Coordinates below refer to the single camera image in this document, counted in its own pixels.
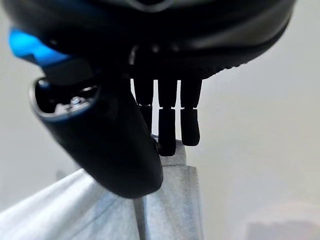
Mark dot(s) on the light grey fabric sofa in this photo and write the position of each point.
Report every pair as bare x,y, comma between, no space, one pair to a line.
170,200

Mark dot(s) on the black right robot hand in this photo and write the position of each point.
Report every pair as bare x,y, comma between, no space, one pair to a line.
105,140

